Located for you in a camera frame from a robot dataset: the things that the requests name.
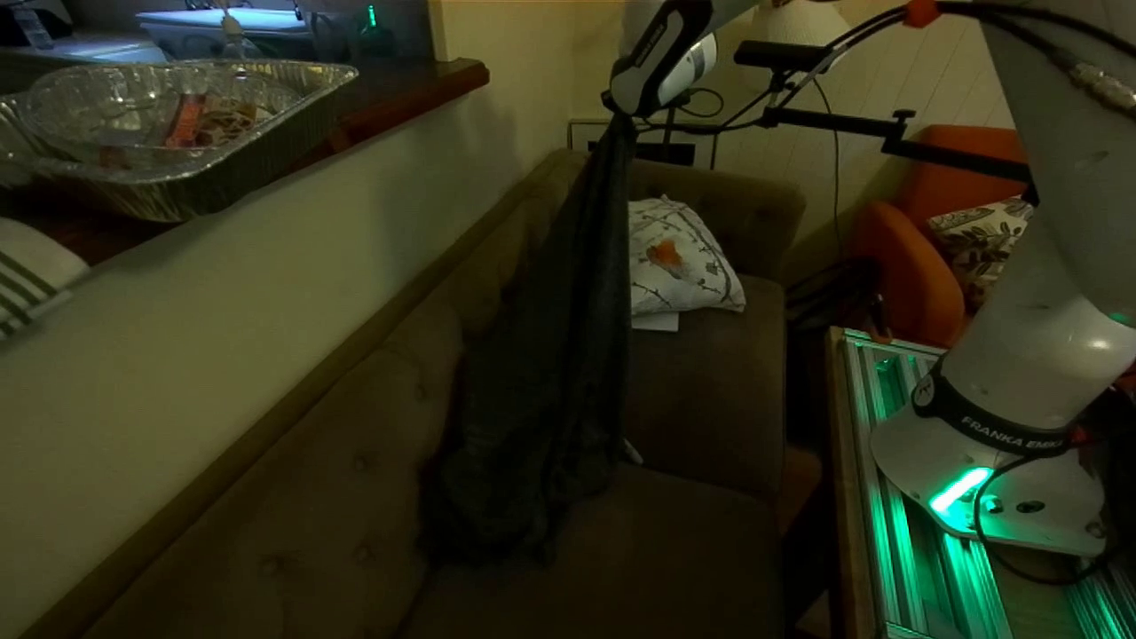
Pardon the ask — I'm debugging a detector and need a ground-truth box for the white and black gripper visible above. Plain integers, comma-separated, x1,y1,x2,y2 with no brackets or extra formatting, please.
603,0,754,119

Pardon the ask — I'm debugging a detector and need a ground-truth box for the dark grey cloth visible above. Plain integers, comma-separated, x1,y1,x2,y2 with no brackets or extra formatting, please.
420,119,637,566

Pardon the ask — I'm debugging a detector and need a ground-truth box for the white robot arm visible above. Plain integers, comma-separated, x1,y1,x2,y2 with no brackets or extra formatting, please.
869,0,1136,557

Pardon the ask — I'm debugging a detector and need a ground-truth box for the brown fabric sofa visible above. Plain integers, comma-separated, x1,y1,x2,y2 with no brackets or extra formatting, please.
7,152,802,639

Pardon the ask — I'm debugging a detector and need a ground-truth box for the white striped cloth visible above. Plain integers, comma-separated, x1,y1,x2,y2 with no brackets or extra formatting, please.
0,218,87,343

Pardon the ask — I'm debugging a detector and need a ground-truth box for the white floral pillow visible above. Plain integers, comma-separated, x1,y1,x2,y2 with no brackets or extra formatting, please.
628,195,745,335

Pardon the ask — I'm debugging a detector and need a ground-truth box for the orange armchair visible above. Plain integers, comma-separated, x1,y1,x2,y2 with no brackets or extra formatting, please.
850,124,1027,347

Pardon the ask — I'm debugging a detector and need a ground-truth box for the floral cushion on armchair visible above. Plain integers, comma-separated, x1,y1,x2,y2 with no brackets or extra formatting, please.
926,199,1034,312

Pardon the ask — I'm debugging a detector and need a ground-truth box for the aluminium foil tray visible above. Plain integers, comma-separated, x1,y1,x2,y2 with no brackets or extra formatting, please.
0,56,358,224

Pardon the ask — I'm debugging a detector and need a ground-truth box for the metal slatted robot table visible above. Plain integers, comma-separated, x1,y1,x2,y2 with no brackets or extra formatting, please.
822,327,1136,639

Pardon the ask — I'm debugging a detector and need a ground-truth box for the dark wooden ledge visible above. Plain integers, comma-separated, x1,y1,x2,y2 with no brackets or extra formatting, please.
2,61,489,272

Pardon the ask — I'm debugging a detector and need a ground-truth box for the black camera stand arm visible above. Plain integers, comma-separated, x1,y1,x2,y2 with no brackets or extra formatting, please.
730,35,1034,189

